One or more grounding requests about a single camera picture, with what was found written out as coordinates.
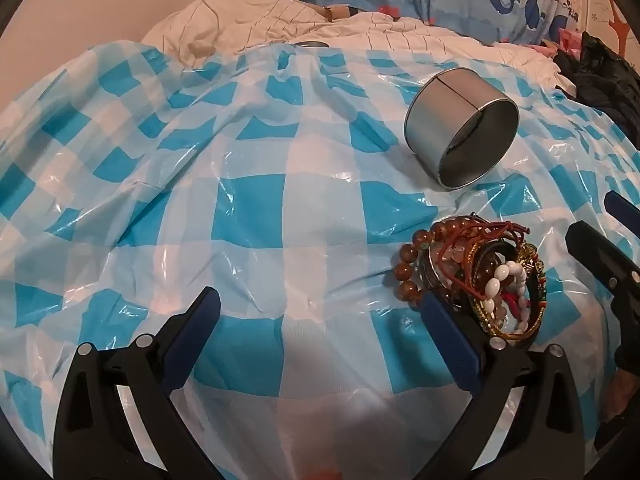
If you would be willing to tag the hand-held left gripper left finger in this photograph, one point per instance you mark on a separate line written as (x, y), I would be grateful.
(192, 330)

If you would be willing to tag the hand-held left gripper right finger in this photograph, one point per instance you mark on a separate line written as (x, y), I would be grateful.
(450, 340)

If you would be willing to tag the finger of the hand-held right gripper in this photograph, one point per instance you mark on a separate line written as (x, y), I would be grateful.
(620, 210)
(595, 250)

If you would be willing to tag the silver bangle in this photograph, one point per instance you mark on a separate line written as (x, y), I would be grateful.
(432, 270)

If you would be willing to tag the round metal tin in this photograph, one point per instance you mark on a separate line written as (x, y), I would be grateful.
(435, 125)

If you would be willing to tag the person's right hand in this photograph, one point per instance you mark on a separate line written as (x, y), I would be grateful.
(619, 395)

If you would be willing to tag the black clothing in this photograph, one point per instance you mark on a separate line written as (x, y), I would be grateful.
(600, 80)

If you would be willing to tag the blue checkered plastic sheet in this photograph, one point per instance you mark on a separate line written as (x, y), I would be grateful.
(250, 210)

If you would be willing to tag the pink cloth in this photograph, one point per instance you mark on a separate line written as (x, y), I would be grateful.
(547, 45)

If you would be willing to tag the round metal tin lid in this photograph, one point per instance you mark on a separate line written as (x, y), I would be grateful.
(310, 44)

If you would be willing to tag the white striped quilt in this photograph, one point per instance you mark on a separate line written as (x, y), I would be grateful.
(250, 25)

